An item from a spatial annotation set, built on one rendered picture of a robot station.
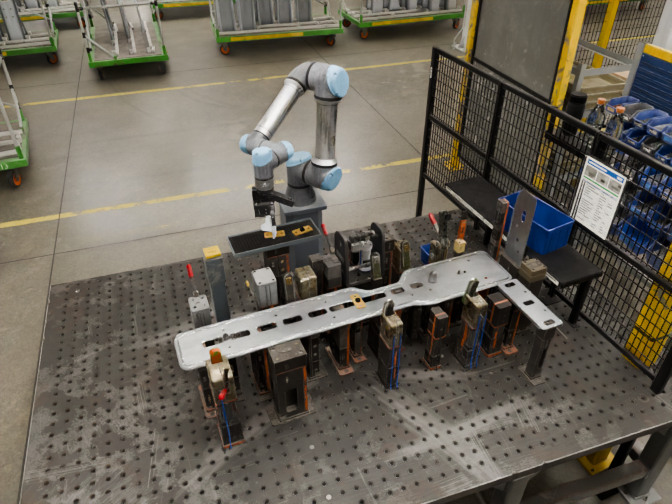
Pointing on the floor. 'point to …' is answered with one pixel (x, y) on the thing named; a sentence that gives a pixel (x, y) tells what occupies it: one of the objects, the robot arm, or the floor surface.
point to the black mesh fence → (557, 203)
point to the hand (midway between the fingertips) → (273, 228)
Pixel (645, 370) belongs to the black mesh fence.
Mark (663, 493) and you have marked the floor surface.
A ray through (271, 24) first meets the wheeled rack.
